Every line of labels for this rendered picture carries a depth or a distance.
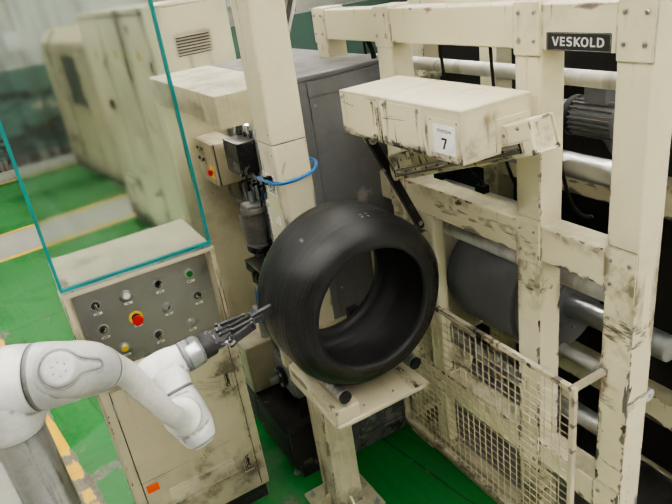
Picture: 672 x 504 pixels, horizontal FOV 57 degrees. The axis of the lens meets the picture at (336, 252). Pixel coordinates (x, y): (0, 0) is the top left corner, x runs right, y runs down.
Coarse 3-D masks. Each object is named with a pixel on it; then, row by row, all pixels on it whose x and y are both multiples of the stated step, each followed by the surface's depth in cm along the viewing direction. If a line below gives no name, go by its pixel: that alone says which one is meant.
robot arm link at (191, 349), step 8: (192, 336) 177; (176, 344) 175; (184, 344) 174; (192, 344) 174; (200, 344) 175; (184, 352) 172; (192, 352) 173; (200, 352) 174; (192, 360) 173; (200, 360) 174; (192, 368) 174
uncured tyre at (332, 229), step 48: (288, 240) 189; (336, 240) 179; (384, 240) 185; (288, 288) 179; (384, 288) 226; (432, 288) 201; (288, 336) 183; (336, 336) 222; (384, 336) 220; (336, 384) 197
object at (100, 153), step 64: (0, 0) 177; (64, 0) 185; (128, 0) 194; (0, 64) 182; (64, 64) 191; (128, 64) 200; (0, 128) 187; (64, 128) 196; (128, 128) 206; (64, 192) 202; (128, 192) 212; (192, 192) 224; (64, 256) 208; (128, 256) 219
